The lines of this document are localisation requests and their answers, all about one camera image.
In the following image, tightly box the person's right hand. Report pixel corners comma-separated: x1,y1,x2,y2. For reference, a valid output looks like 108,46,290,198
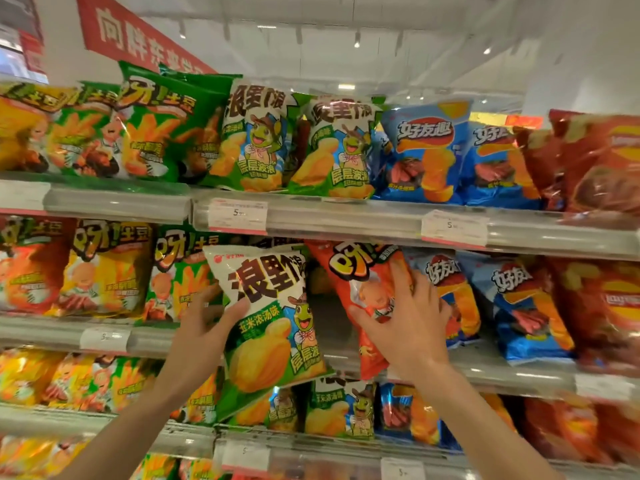
348,257,454,385

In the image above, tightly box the grey metal store shelf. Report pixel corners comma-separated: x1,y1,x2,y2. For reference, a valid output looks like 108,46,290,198
0,172,640,480

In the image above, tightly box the red tomato-print chips bag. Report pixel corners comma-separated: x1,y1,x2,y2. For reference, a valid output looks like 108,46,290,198
305,239,413,381

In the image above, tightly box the red hanging banner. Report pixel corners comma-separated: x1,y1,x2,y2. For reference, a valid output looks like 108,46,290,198
75,0,217,75

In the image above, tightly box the white price label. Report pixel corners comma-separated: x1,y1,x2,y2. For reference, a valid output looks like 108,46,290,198
421,209,491,249
381,457,427,480
0,180,52,217
207,198,270,237
79,327,133,355
221,441,272,471
575,373,637,403

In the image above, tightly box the person's right forearm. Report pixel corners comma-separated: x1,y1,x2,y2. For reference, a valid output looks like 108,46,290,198
412,361,567,480

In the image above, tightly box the green chip bags group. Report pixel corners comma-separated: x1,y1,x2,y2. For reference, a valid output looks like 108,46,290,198
45,61,245,480

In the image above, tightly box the frog chip bags group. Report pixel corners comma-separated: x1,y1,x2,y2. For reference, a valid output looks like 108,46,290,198
199,78,387,441

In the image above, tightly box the person's left hand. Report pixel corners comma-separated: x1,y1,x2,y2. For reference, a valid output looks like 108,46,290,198
157,283,251,396

